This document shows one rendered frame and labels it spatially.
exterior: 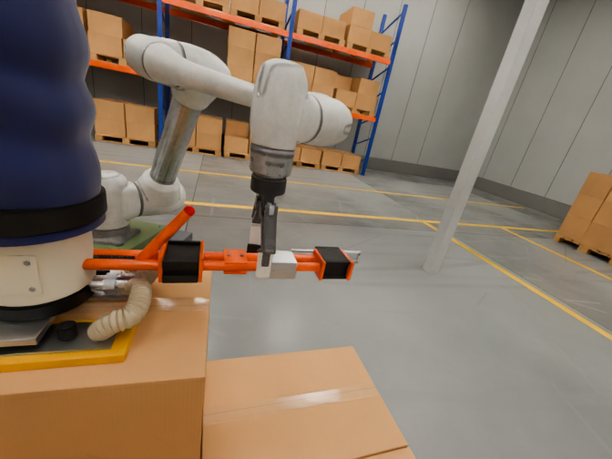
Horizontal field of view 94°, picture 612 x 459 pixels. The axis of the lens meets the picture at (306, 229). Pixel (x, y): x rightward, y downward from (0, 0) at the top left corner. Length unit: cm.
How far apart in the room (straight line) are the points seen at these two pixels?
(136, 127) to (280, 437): 745
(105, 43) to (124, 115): 136
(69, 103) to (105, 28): 746
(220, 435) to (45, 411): 48
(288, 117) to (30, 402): 62
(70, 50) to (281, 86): 31
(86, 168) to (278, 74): 36
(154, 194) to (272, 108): 91
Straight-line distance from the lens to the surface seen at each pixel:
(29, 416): 70
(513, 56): 333
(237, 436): 101
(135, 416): 68
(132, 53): 102
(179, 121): 118
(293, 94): 56
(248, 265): 65
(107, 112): 804
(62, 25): 58
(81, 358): 66
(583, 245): 709
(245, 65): 773
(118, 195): 135
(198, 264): 62
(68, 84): 59
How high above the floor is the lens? 141
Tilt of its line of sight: 22 degrees down
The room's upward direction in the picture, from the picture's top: 11 degrees clockwise
